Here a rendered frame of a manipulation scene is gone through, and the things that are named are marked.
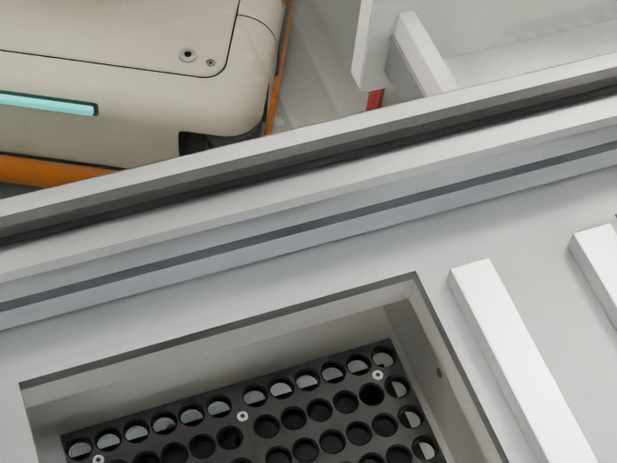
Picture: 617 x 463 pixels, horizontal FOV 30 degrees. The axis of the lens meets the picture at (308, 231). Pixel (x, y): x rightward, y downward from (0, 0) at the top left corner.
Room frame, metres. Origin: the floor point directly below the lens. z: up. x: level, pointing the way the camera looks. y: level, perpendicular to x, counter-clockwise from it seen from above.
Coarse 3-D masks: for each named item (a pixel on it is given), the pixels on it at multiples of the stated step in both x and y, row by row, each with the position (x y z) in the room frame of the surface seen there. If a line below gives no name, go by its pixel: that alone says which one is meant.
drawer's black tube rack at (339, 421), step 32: (352, 384) 0.28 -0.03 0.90; (384, 384) 0.28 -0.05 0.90; (256, 416) 0.25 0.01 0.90; (288, 416) 0.27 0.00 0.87; (320, 416) 0.27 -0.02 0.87; (352, 416) 0.26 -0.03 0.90; (384, 416) 0.26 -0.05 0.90; (160, 448) 0.23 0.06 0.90; (192, 448) 0.24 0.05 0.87; (224, 448) 0.23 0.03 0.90; (256, 448) 0.23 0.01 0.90; (288, 448) 0.24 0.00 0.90; (320, 448) 0.24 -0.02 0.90; (352, 448) 0.24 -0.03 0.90; (384, 448) 0.24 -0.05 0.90; (416, 448) 0.26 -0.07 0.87
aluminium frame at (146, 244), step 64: (448, 128) 0.37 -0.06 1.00; (512, 128) 0.38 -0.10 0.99; (576, 128) 0.39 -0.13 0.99; (192, 192) 0.31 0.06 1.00; (256, 192) 0.32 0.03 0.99; (320, 192) 0.33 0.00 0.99; (384, 192) 0.34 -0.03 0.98; (448, 192) 0.36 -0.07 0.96; (512, 192) 0.37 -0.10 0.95; (0, 256) 0.27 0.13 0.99; (64, 256) 0.27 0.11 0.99; (128, 256) 0.28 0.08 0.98; (192, 256) 0.30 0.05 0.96; (256, 256) 0.31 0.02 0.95; (0, 320) 0.26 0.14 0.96
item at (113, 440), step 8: (248, 400) 0.28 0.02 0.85; (256, 400) 0.29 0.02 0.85; (208, 408) 0.28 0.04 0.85; (216, 408) 0.28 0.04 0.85; (224, 408) 0.28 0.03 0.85; (184, 416) 0.27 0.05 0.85; (192, 416) 0.27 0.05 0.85; (200, 416) 0.27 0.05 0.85; (160, 424) 0.26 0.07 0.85; (168, 424) 0.26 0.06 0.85; (128, 432) 0.26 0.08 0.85; (136, 432) 0.26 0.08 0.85; (144, 432) 0.26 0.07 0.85; (104, 440) 0.25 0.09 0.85; (112, 440) 0.25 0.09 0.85; (72, 448) 0.24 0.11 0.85; (80, 448) 0.24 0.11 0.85; (88, 448) 0.24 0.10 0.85; (72, 456) 0.24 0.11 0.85
